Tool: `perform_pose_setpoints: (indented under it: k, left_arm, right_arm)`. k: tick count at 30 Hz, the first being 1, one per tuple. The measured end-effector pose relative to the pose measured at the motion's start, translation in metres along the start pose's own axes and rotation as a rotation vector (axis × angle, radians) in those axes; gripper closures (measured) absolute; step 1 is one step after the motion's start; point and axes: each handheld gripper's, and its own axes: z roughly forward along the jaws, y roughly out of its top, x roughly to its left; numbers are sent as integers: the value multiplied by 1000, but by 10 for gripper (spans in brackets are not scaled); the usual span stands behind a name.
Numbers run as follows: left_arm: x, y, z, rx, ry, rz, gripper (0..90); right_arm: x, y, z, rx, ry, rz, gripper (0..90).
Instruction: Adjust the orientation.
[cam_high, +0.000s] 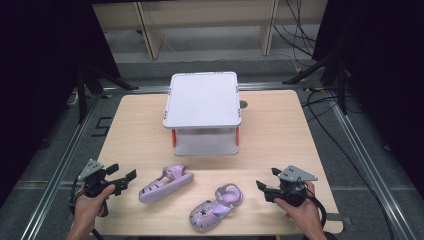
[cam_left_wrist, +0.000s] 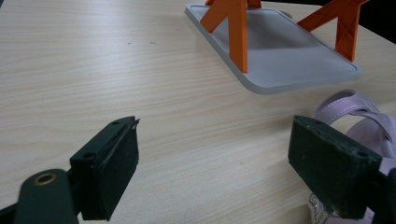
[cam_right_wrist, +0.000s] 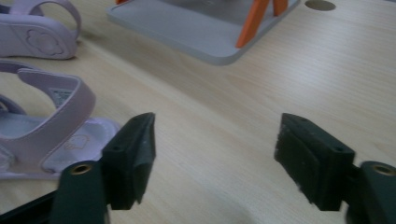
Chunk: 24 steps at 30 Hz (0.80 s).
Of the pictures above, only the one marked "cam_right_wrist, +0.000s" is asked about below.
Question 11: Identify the lilac sandal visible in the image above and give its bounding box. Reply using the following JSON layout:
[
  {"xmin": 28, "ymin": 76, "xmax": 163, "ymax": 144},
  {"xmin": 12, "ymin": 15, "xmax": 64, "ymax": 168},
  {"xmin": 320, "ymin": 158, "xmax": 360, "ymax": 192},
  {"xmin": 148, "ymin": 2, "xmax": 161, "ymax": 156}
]
[
  {"xmin": 0, "ymin": 0, "xmax": 82, "ymax": 61},
  {"xmin": 0, "ymin": 60, "xmax": 121, "ymax": 181}
]

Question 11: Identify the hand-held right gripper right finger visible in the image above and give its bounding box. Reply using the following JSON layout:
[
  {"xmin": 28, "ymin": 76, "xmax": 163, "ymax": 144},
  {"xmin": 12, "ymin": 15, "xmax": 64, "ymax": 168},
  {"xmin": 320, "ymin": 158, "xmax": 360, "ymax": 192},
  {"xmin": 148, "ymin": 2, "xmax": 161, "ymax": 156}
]
[{"xmin": 274, "ymin": 112, "xmax": 396, "ymax": 224}]

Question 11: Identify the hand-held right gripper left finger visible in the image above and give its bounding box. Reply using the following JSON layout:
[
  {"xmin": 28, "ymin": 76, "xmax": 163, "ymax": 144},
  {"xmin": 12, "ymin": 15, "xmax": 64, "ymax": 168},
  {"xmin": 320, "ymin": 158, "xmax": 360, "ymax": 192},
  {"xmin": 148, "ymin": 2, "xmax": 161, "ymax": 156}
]
[{"xmin": 49, "ymin": 112, "xmax": 157, "ymax": 224}]

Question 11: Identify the grey and orange shoe rack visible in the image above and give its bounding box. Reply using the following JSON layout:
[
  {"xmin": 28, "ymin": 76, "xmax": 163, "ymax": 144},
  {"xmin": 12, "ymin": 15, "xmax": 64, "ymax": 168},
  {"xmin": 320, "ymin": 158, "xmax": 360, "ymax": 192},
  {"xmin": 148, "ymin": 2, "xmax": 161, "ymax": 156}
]
[{"xmin": 106, "ymin": 0, "xmax": 303, "ymax": 66}]

